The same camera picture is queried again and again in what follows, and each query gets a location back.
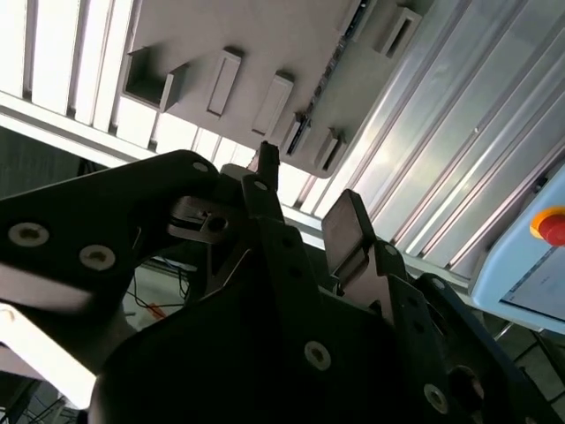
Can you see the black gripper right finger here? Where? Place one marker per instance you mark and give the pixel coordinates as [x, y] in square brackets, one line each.
[419, 318]

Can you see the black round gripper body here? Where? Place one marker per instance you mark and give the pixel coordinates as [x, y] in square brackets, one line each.
[212, 366]

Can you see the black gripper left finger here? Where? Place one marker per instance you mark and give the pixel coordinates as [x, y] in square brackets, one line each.
[66, 265]

